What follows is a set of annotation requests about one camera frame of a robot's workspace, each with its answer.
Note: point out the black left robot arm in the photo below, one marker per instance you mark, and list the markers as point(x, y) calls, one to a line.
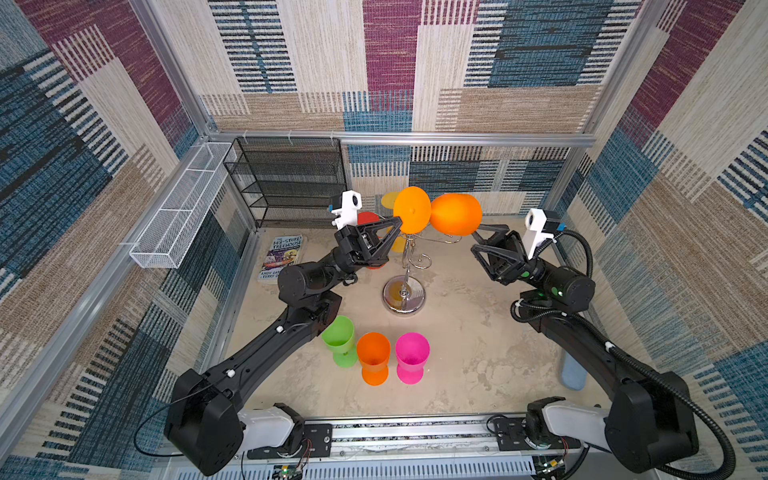
point(206, 419)

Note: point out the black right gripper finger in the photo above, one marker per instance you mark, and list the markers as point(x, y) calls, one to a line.
point(483, 256)
point(492, 233)

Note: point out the orange wine glass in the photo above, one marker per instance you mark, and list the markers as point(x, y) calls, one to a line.
point(452, 214)
point(373, 351)

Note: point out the orange wine glass front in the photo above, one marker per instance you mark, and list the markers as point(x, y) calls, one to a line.
point(452, 214)

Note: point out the blue grey sponge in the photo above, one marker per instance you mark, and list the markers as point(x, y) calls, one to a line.
point(572, 375)

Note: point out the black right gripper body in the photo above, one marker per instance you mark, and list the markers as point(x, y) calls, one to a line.
point(512, 256)

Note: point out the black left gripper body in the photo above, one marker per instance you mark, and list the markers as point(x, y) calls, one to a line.
point(344, 255)

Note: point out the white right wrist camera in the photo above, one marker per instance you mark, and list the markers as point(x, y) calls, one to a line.
point(541, 225)

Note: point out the aluminium mounting rail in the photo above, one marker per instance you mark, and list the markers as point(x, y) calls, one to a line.
point(426, 447)

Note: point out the pink plastic wine glass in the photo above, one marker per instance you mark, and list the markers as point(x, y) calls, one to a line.
point(412, 352)

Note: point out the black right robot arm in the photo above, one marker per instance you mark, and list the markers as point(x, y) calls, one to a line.
point(652, 419)

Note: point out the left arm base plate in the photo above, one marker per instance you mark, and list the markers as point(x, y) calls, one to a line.
point(316, 437)

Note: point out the green plastic wine glass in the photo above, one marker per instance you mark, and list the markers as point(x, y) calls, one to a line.
point(340, 339)

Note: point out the treehouse paperback book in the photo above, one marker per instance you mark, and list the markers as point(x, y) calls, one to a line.
point(284, 251)

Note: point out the black mesh shelf rack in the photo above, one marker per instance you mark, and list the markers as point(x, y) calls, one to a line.
point(288, 182)

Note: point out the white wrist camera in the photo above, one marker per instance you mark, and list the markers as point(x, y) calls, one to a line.
point(541, 225)
point(345, 207)

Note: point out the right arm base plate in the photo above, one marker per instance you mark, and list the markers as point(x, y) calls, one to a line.
point(510, 435)

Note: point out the white wire mesh basket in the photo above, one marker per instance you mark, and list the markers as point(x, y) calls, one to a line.
point(166, 240)

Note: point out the red plastic wine glass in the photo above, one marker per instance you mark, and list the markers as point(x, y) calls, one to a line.
point(369, 217)

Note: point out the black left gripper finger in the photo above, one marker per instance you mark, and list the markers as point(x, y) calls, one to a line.
point(380, 254)
point(382, 226)

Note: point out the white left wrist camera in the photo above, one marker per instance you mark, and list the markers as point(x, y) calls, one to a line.
point(345, 207)

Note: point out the yellow plastic wine glass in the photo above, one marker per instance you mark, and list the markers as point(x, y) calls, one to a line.
point(388, 202)

